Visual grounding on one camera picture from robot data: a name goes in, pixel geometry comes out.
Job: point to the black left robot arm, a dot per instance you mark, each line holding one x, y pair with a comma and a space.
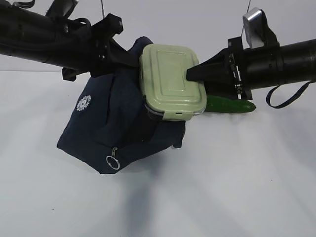
76, 46

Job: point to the glass container with green lid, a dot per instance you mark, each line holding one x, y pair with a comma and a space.
169, 96

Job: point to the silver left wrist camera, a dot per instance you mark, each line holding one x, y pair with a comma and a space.
61, 8

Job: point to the navy blue fabric lunch bag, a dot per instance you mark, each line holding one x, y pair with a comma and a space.
110, 127

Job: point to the green cucumber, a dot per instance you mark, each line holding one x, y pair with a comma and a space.
217, 104

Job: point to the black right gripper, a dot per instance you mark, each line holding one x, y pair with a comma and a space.
216, 69

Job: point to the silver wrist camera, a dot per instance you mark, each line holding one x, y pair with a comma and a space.
61, 8
257, 31

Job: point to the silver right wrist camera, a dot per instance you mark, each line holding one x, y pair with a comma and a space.
257, 31

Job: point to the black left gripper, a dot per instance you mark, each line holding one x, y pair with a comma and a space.
105, 54

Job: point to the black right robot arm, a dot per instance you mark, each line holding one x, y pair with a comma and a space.
272, 66

